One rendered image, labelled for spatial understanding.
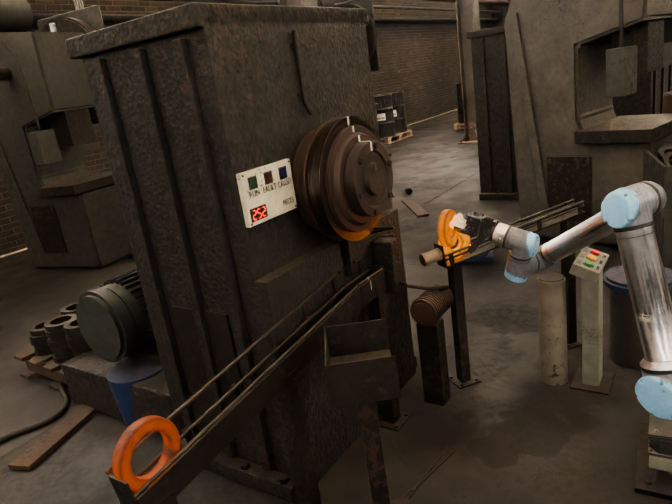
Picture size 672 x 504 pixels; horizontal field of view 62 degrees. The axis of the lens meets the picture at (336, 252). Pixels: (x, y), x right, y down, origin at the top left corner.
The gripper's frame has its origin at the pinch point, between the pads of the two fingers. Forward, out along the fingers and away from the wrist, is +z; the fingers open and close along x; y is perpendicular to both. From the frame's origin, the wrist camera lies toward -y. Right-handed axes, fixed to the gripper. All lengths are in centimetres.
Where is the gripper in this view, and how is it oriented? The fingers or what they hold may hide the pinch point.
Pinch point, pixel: (448, 223)
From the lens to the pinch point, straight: 239.7
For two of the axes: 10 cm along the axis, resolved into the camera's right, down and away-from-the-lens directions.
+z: -8.3, -3.1, 4.6
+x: -5.5, 3.1, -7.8
